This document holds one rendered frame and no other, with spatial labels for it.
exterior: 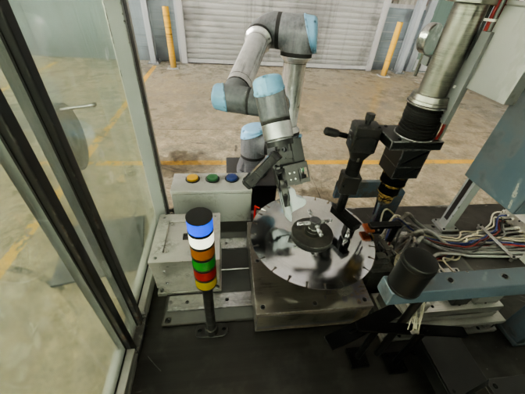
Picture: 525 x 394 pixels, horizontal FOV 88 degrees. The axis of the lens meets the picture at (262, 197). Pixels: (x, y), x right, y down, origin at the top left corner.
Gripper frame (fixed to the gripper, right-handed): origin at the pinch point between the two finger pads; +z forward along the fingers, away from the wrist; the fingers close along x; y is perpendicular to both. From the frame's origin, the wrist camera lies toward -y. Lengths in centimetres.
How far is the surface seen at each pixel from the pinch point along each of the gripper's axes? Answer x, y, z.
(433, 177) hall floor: 191, 181, 51
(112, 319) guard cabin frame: -17.6, -40.5, 6.9
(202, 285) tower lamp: -17.7, -21.8, 4.6
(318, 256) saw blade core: -7.1, 4.7, 9.5
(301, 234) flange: -2.1, 2.4, 4.7
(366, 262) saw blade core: -9.0, 15.6, 13.2
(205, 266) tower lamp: -20.8, -19.6, -0.6
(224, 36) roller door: 532, 20, -246
